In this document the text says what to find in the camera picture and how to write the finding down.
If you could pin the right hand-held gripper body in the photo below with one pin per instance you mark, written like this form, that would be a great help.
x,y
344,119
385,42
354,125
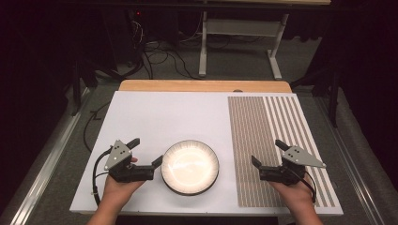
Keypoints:
x,y
297,156

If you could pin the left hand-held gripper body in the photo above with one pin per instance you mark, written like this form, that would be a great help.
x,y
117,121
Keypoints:
x,y
120,156

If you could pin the person's left hand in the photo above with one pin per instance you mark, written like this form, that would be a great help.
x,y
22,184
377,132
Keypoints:
x,y
117,190

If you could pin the person's right hand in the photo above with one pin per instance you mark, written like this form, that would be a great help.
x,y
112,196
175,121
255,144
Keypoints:
x,y
297,193

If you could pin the white board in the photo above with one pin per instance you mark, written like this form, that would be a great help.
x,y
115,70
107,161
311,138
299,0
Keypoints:
x,y
156,118

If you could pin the striped brown placemat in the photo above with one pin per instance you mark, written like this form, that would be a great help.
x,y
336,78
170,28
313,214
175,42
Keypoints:
x,y
250,125

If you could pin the black stand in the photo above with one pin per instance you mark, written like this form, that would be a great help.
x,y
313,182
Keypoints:
x,y
334,100
76,87

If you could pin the wooden table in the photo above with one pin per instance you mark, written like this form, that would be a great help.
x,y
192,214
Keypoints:
x,y
203,86

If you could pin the aluminium rail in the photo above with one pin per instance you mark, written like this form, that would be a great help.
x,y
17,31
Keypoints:
x,y
40,175
359,187

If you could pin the white metal desk frame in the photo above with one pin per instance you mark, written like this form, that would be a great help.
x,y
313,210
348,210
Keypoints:
x,y
202,47

